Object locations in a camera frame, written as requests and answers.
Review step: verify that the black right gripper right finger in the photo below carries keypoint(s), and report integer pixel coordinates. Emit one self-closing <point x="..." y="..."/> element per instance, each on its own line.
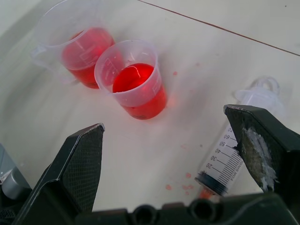
<point x="264" y="145"/>

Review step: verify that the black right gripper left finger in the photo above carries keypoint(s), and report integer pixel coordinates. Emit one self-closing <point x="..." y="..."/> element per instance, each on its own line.
<point x="77" y="164"/>

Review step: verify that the clear plastic syringe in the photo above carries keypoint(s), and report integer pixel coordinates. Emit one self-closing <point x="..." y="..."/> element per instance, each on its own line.
<point x="225" y="161"/>

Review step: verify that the beaker with red liquid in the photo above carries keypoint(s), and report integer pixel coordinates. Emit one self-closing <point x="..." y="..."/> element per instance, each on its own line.
<point x="77" y="55"/>
<point x="134" y="84"/>

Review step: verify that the silver robot body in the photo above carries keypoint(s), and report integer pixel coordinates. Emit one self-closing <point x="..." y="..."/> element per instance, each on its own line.
<point x="10" y="173"/>

